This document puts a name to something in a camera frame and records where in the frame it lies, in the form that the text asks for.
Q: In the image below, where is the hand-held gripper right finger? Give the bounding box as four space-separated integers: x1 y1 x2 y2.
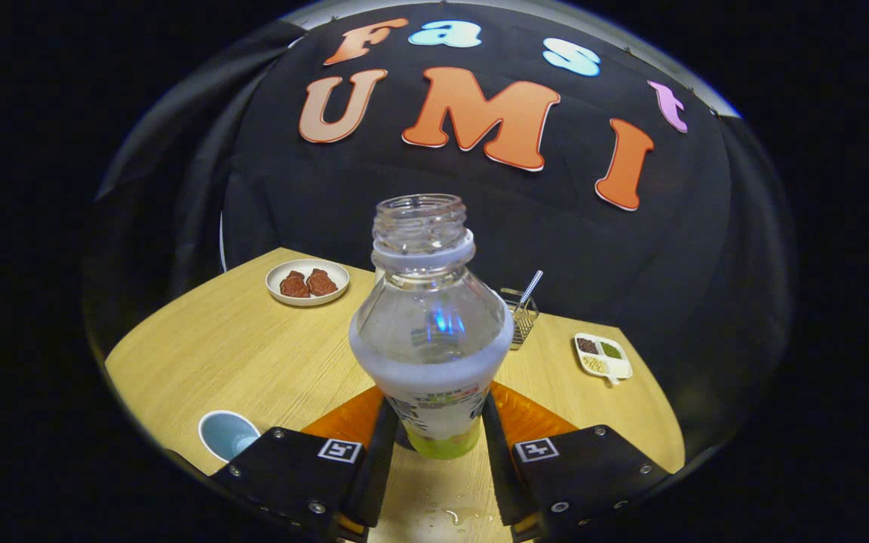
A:
482 381 671 542

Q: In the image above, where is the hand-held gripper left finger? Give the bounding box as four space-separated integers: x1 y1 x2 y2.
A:
212 386 401 540

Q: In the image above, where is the white cup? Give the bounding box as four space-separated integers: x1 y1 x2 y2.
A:
198 410 262 463

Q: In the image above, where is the clear plastic juice bottle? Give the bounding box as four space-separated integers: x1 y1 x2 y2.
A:
349 194 515 461

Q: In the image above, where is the white divided bean dish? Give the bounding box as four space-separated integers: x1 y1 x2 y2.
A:
574 333 634 387

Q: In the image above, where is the wooden table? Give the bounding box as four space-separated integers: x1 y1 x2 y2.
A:
105 247 686 543

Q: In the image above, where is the round white plate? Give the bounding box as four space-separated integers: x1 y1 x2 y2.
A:
266 259 351 307

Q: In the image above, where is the striped straw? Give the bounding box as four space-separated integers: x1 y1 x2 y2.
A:
516 270 544 314

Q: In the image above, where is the black backdrop cloth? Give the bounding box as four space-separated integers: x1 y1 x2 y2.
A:
80 4 794 453

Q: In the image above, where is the wire mesh holder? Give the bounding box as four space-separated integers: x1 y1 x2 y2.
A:
500 287 539 351

